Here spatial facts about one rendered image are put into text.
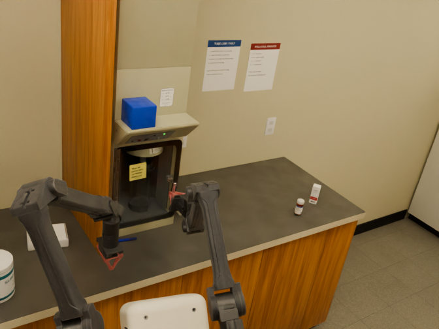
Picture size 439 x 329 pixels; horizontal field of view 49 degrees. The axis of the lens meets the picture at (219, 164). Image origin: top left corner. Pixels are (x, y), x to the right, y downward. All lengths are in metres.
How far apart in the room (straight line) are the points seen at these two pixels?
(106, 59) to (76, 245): 0.85
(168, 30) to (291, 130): 1.47
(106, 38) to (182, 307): 0.92
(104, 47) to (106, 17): 0.10
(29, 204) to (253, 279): 1.46
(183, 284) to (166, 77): 0.90
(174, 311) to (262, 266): 1.24
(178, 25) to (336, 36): 1.44
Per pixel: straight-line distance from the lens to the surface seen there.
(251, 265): 2.41
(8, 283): 1.92
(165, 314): 1.27
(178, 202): 2.08
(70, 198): 1.45
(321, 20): 3.02
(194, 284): 2.25
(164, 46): 1.92
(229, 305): 1.48
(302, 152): 3.34
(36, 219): 1.29
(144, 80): 1.92
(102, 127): 1.83
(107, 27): 1.71
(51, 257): 1.31
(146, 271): 2.06
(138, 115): 1.84
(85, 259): 2.11
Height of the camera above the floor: 2.26
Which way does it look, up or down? 27 degrees down
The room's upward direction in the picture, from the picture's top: 9 degrees clockwise
